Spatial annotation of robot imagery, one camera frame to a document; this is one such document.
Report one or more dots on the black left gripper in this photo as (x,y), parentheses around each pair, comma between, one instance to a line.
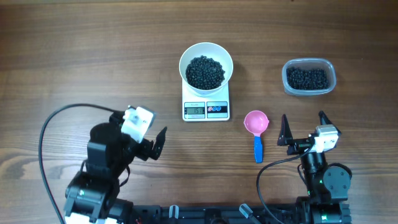
(145,149)

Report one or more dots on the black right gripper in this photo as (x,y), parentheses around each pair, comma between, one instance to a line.
(285,138)

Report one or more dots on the pink scoop with blue handle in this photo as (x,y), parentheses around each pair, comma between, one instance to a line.
(256,122)

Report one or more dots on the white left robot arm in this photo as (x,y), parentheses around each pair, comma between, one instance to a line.
(92,195)

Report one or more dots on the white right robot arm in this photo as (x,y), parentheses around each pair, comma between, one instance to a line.
(327,184)

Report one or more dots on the white digital kitchen scale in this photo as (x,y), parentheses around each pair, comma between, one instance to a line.
(205,108)

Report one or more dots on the white bowl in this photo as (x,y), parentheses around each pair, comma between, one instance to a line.
(206,67)

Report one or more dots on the clear container of black beans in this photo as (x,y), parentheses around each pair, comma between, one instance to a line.
(308,76)

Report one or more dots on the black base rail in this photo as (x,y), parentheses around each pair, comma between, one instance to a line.
(276,213)

